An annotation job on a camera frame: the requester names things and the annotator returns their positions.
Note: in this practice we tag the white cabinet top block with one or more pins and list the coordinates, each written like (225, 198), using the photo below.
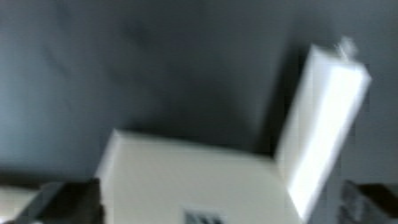
(182, 183)

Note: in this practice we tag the white U-shaped fence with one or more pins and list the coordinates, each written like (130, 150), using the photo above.
(329, 96)

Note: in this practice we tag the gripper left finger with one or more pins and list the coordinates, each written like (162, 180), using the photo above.
(65, 205)

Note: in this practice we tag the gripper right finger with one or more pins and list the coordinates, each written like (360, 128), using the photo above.
(368, 203)

